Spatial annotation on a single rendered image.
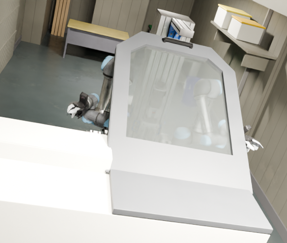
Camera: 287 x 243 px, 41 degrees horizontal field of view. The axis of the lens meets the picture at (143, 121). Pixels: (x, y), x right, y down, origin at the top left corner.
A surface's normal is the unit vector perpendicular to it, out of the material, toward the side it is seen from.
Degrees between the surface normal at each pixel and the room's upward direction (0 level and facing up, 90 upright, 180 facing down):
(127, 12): 90
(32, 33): 90
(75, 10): 90
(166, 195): 0
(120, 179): 0
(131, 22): 90
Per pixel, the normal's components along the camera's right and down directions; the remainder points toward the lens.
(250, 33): 0.10, 0.44
